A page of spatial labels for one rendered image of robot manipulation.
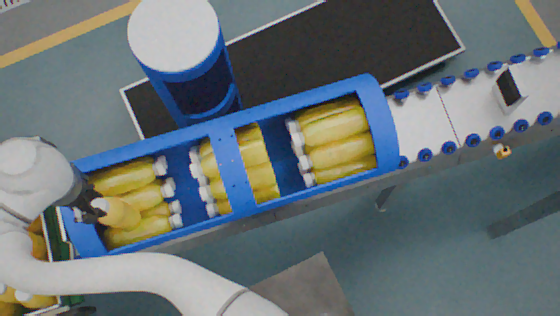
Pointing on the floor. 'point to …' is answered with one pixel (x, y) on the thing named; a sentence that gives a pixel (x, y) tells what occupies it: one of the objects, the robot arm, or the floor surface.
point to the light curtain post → (527, 216)
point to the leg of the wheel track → (388, 196)
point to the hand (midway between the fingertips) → (94, 204)
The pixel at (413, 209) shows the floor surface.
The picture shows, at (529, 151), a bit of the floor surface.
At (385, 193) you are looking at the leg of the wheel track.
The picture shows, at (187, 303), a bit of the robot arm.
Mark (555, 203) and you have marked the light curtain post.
